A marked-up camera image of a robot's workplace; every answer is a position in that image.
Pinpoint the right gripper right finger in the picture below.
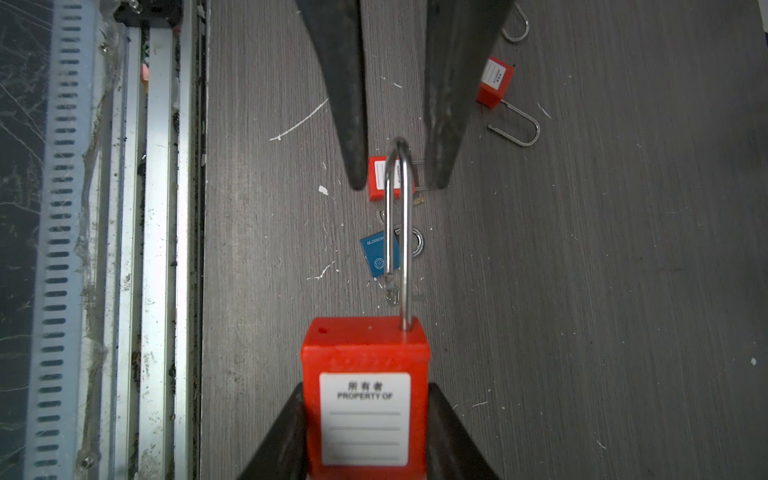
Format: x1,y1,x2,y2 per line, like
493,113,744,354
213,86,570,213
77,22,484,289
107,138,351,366
426,382,500,480

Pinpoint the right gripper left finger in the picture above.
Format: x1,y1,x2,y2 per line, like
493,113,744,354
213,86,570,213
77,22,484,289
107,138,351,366
238,383,308,480

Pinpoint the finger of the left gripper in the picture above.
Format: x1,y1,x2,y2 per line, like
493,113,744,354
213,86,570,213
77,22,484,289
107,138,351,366
296,0,368,191
423,0,512,190

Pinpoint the red padlock long shackle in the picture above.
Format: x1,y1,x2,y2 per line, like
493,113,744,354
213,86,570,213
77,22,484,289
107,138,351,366
367,156,427,202

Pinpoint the blue padlock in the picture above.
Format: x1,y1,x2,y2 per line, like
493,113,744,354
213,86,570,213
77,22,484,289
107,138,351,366
360,227,425,278

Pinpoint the black padlock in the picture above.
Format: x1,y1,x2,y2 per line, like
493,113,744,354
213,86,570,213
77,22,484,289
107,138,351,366
501,1,531,44

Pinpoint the white cable duct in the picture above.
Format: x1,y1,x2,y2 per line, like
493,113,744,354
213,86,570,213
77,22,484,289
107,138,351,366
23,1,97,479

